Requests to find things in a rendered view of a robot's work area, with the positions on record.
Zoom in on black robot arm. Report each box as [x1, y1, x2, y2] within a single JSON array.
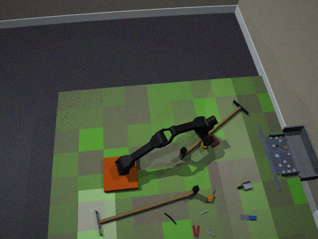
[[115, 115, 218, 175]]

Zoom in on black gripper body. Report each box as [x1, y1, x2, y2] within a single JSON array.
[[197, 129, 214, 146]]

